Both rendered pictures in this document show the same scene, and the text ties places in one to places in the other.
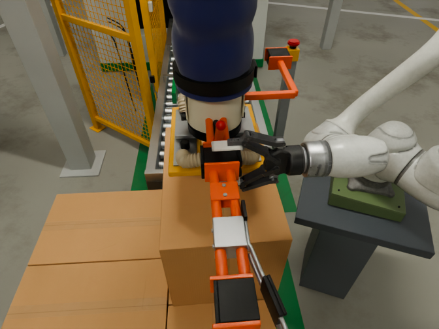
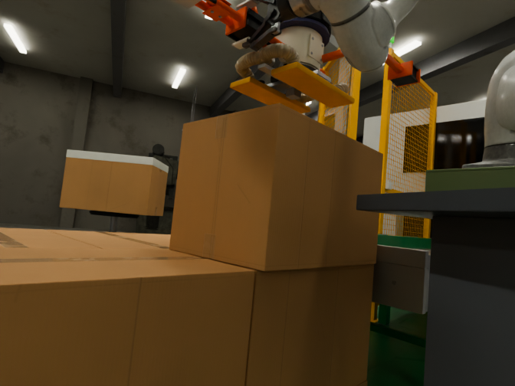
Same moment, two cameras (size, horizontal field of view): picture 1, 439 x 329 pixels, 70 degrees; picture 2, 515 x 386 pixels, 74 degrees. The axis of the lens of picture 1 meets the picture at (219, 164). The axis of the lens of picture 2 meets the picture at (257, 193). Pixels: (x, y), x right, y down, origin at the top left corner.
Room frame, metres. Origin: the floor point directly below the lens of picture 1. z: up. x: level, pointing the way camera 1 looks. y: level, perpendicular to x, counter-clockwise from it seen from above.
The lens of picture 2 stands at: (-0.02, -0.79, 0.66)
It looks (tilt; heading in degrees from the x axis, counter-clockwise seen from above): 5 degrees up; 49
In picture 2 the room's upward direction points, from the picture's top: 5 degrees clockwise
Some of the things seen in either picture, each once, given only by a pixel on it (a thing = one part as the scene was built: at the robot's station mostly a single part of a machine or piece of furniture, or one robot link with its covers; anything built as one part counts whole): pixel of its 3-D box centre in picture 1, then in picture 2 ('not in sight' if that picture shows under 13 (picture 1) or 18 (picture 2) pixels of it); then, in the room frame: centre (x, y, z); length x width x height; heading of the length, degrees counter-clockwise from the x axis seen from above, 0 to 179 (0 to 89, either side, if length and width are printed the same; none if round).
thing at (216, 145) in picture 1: (227, 145); (247, 4); (0.55, -0.02, 1.29); 0.07 x 0.03 x 0.01; 95
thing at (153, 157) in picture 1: (165, 79); not in sight; (2.32, 0.44, 0.50); 2.31 x 0.05 x 0.19; 4
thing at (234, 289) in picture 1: (233, 305); not in sight; (0.21, -0.02, 1.23); 0.08 x 0.07 x 0.05; 4
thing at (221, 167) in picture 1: (220, 160); (245, 27); (0.56, 0.00, 1.23); 0.10 x 0.08 x 0.06; 94
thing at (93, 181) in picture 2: not in sight; (118, 184); (0.87, 1.78, 0.82); 0.60 x 0.40 x 0.40; 138
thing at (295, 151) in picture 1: (283, 160); (282, 6); (0.57, -0.16, 1.23); 0.09 x 0.07 x 0.08; 95
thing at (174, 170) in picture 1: (185, 134); (273, 94); (0.81, 0.11, 1.13); 0.34 x 0.10 x 0.05; 4
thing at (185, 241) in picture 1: (217, 207); (284, 197); (0.81, 0.01, 0.74); 0.60 x 0.40 x 0.40; 5
